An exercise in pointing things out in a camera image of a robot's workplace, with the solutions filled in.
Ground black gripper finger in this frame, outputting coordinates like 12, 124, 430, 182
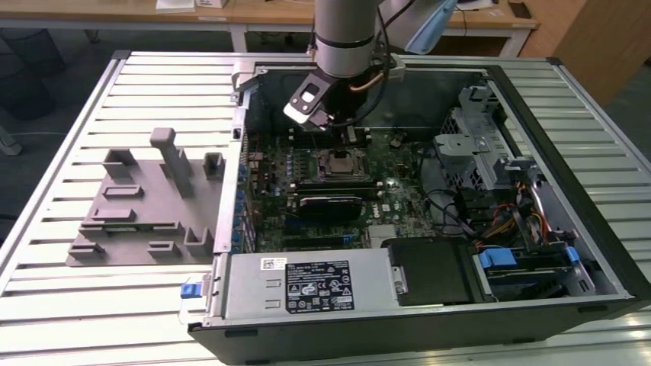
332, 119, 360, 149

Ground silver square CPU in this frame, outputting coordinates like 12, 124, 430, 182
324, 150, 358, 173

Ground metal socket cover frame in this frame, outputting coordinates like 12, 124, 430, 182
318, 148, 370, 179

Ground CPU socket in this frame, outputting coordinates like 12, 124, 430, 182
315, 147, 371, 181

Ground small black graphics card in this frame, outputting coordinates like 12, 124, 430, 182
296, 194, 367, 221

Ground metal drive cage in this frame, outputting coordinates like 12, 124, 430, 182
431, 85, 515, 191

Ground green motherboard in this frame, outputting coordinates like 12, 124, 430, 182
237, 125, 459, 255

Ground small silver heatsink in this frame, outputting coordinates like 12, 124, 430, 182
366, 224, 400, 241

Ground black expansion slot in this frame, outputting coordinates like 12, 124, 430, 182
282, 236, 343, 248

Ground wooden desk white legs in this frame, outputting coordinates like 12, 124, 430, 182
0, 0, 542, 58

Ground black plastic shroud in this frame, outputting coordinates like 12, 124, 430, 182
380, 238, 503, 308

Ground hard disk in blue carrier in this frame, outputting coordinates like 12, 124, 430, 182
472, 246, 580, 302

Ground grey power supply unit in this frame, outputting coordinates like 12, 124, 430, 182
203, 251, 411, 327

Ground green RAM stick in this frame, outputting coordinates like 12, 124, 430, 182
100, 224, 156, 233

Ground grey parts rack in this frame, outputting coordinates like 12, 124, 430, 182
65, 127, 228, 268

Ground wooden cabinet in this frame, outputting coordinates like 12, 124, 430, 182
519, 0, 651, 110

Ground black open PC case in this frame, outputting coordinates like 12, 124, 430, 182
187, 56, 643, 366

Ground black mesh waste bin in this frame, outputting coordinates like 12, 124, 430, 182
0, 28, 67, 121

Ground grey metal leg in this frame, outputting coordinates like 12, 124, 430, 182
0, 124, 24, 156

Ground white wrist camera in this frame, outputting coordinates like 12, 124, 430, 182
282, 70, 335, 133

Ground orange yellow wire bundle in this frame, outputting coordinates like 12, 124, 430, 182
475, 219, 518, 239

